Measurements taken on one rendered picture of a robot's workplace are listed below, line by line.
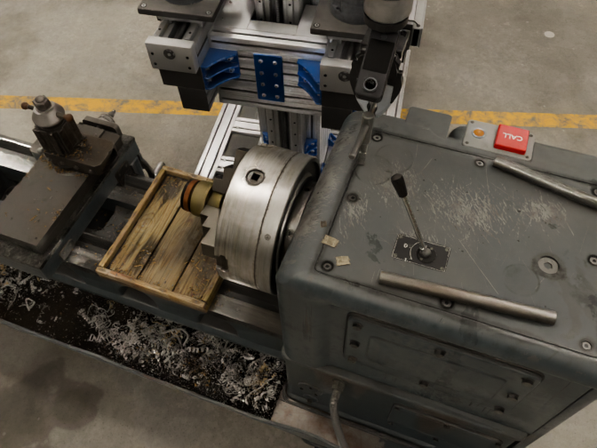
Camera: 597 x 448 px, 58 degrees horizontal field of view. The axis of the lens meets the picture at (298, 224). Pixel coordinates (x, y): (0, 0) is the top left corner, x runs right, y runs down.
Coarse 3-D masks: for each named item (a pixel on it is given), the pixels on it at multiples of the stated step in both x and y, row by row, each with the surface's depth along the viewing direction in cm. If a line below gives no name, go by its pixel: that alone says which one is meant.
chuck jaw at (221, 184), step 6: (240, 150) 116; (246, 150) 117; (240, 156) 117; (234, 162) 117; (228, 168) 118; (234, 168) 118; (228, 174) 119; (216, 180) 120; (222, 180) 119; (228, 180) 119; (216, 186) 120; (222, 186) 120; (222, 192) 120
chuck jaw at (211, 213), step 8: (208, 208) 119; (216, 208) 119; (208, 216) 117; (216, 216) 118; (208, 224) 116; (216, 224) 116; (208, 232) 114; (208, 240) 113; (208, 248) 113; (216, 256) 111; (224, 256) 110; (224, 264) 112
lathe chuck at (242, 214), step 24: (264, 144) 119; (240, 168) 108; (264, 168) 108; (240, 192) 106; (264, 192) 105; (240, 216) 105; (264, 216) 104; (216, 240) 108; (240, 240) 106; (240, 264) 109
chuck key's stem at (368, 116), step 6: (366, 114) 97; (372, 114) 97; (366, 120) 97; (372, 120) 97; (372, 126) 99; (366, 138) 100; (366, 144) 101; (360, 150) 103; (366, 150) 103; (360, 156) 104; (360, 162) 105
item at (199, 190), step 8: (192, 184) 121; (200, 184) 121; (208, 184) 121; (184, 192) 121; (192, 192) 121; (200, 192) 120; (208, 192) 119; (216, 192) 121; (184, 200) 121; (192, 200) 120; (200, 200) 120; (208, 200) 120; (216, 200) 120; (184, 208) 123; (192, 208) 121; (200, 208) 120; (200, 216) 122
